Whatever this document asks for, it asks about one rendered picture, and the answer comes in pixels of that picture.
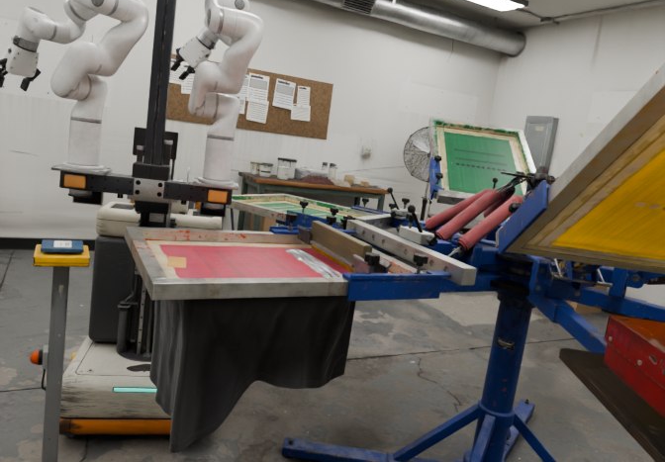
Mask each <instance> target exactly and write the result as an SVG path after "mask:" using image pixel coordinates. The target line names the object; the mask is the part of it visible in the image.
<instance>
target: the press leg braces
mask: <svg viewBox="0 0 665 462"><path fill-rule="evenodd" d="M478 414H479V408H478V406H477V404H475V405H473V406H472V407H470V408H468V409H467V410H465V411H463V412H462V413H460V414H459V415H457V416H455V417H453V418H451V419H450V420H448V421H446V422H445V423H443V424H441V425H440V426H438V427H436V428H435V429H433V430H432V431H430V432H428V433H427V434H425V435H423V436H422V437H420V438H418V439H417V440H415V441H413V442H412V443H410V444H409V445H407V446H405V447H404V448H402V449H400V450H399V451H397V452H395V453H393V452H387V458H388V462H414V459H413V458H414V457H415V456H417V455H419V454H420V453H422V452H424V451H425V450H427V449H429V448H430V447H432V446H433V445H435V444H437V443H438V442H440V441H442V440H443V439H444V438H446V437H447V436H449V435H451V434H452V433H454V432H456V431H457V430H459V429H461V428H462V427H464V426H466V425H467V424H469V423H471V422H472V421H474V420H476V419H477V418H478ZM495 420H496V418H495V417H494V416H489V415H487V414H485V417H484V420H483V423H482V426H481V429H480V432H479V435H478V438H477V440H476V443H475V446H474V449H473V452H472V455H471V457H470V460H469V462H483V460H484V457H485V454H486V451H487V448H488V445H489V442H490V439H491V436H492V433H493V430H494V427H495ZM513 426H514V427H515V428H516V429H517V430H518V432H519V433H520V434H521V435H522V437H523V438H524V439H525V440H526V442H527V443H528V444H529V445H530V446H531V448H532V449H533V450H534V451H535V452H536V454H537V455H538V456H539V457H540V458H541V460H542V461H543V462H557V461H556V460H555V459H554V458H553V456H552V455H551V454H550V453H549V452H548V450H547V449H546V448H545V447H544V446H543V444H542V443H541V442H540V441H539V440H538V438H537V437H536V436H535V435H534V433H533V432H532V431H531V430H530V429H529V427H528V426H527V425H526V424H525V423H524V421H523V420H522V419H521V417H520V416H519V415H518V414H517V413H516V411H515V417H514V422H513ZM514 438H515V435H513V434H511V431H510V428H509V430H508V435H507V440H506V444H507V445H509V446H510V445H511V443H512V441H513V440H514Z"/></svg>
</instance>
